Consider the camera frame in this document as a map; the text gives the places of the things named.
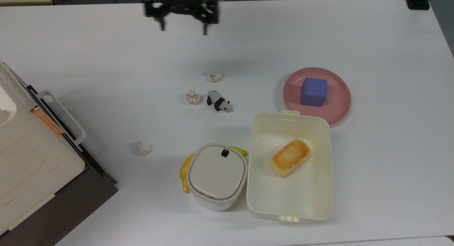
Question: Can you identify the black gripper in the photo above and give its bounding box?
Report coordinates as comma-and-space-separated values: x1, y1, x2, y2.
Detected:
143, 0, 220, 36

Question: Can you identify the purple cube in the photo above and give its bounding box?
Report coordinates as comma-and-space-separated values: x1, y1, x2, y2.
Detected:
300, 77, 328, 107

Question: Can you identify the pink plate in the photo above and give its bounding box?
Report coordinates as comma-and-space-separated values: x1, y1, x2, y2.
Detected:
282, 67, 352, 127

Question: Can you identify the panda toy figure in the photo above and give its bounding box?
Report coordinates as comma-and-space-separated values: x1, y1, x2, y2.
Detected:
207, 90, 233, 112

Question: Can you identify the yellow banana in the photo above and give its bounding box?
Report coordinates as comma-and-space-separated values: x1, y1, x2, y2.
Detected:
180, 146, 248, 194

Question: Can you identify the small white lidded bin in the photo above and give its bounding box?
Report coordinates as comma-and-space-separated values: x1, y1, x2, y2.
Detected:
187, 143, 248, 211

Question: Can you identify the toasted bread piece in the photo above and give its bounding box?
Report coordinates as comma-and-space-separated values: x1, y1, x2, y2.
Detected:
271, 139, 311, 178

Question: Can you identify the white toaster oven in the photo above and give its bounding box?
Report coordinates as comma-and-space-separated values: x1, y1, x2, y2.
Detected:
0, 60, 119, 246

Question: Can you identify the cream plastic lunch box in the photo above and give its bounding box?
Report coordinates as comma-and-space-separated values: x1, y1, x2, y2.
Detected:
246, 110, 333, 224

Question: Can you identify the black table clamp mount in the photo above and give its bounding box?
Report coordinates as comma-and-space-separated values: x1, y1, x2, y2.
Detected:
403, 0, 434, 10

